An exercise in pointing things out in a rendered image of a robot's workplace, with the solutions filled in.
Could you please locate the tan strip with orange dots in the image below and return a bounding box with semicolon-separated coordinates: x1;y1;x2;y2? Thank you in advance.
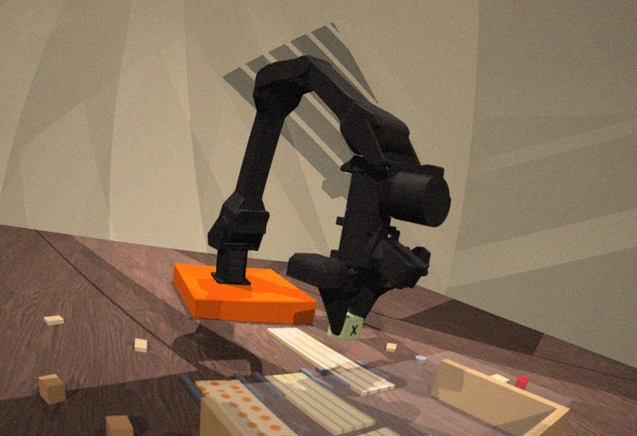
194;380;242;392

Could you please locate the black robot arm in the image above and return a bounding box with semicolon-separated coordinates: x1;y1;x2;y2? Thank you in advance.
208;55;451;289

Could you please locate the cream strip with blue lines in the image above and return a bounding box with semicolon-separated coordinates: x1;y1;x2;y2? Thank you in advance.
266;328;365;374

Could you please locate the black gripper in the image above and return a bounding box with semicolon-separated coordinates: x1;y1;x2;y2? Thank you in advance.
286;209;397;335

